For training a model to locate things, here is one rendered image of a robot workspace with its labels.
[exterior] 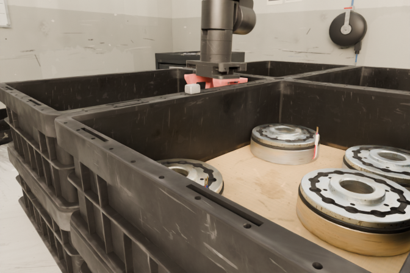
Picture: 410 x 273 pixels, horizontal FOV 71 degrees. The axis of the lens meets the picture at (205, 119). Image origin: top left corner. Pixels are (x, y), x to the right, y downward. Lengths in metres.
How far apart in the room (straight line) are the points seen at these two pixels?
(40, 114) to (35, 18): 3.33
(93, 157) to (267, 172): 0.25
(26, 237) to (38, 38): 3.19
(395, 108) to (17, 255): 0.57
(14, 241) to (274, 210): 0.41
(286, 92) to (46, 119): 0.39
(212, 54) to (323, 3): 3.33
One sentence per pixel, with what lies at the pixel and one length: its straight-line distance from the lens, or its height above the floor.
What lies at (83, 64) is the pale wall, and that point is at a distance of 3.89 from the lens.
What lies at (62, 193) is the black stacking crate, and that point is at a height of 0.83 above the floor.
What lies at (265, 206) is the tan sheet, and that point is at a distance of 0.33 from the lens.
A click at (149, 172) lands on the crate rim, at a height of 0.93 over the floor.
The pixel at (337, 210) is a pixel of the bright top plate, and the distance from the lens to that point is 0.28.
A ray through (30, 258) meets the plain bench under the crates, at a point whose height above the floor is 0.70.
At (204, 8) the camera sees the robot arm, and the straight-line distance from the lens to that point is 0.53.
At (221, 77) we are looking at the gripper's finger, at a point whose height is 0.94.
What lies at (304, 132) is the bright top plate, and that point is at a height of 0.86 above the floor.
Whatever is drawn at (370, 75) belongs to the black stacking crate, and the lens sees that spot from 0.90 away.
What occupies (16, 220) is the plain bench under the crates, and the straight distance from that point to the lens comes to 0.62.
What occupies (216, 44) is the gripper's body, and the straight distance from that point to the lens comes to 0.51.
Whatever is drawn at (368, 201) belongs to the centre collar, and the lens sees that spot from 0.30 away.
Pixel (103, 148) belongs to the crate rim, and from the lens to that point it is 0.21.
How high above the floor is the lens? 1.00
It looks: 16 degrees down
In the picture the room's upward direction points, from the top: straight up
